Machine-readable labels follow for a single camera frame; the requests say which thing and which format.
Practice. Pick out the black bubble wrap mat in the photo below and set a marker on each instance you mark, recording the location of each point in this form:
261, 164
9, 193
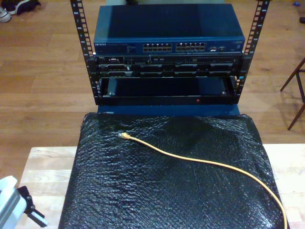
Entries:
143, 190

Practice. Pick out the black empty rack tray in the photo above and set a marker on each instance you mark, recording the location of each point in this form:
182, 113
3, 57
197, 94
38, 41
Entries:
166, 99

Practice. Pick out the black Dell rack server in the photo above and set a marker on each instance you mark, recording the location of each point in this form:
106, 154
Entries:
166, 69

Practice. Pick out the dark sneaker white sole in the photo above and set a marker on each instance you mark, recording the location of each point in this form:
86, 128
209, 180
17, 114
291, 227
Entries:
26, 7

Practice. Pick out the brown wooden chair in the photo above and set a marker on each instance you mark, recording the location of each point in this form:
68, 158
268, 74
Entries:
292, 76

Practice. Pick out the small blue object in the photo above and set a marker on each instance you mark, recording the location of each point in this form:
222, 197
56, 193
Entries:
296, 3

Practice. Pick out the blue rack base plate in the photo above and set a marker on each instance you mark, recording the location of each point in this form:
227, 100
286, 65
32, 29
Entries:
166, 110

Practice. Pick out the black perforated rack post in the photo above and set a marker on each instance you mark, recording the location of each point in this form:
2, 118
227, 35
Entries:
82, 31
256, 26

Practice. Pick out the blue Netgear network switch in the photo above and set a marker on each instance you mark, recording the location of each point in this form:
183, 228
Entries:
166, 23

